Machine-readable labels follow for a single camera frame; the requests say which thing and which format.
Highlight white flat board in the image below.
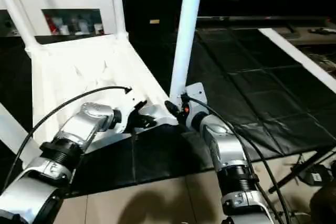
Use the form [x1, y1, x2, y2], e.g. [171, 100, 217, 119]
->
[258, 27, 336, 93]

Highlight black power adapter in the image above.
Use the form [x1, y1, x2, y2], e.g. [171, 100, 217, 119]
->
[302, 165, 334, 185]

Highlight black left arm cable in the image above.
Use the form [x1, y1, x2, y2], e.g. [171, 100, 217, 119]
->
[3, 86, 132, 193]

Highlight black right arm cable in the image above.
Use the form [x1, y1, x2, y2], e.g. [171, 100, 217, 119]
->
[186, 95, 292, 224]

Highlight tangled pale cables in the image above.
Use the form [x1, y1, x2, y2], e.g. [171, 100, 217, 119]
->
[312, 54, 336, 75]

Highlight small black device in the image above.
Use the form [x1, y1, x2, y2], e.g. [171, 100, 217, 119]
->
[310, 27, 336, 36]

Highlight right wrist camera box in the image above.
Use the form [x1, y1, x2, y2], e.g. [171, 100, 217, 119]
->
[184, 82, 208, 114]

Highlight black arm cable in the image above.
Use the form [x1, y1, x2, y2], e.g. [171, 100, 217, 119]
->
[3, 86, 132, 193]
[186, 95, 292, 224]

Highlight black work mat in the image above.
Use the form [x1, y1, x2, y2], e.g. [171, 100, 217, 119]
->
[0, 25, 336, 196]

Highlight red bottle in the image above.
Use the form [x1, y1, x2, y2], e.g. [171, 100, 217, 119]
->
[45, 15, 56, 35]

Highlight white plastic table top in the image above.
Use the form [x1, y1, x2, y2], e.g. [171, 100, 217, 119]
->
[29, 33, 182, 154]

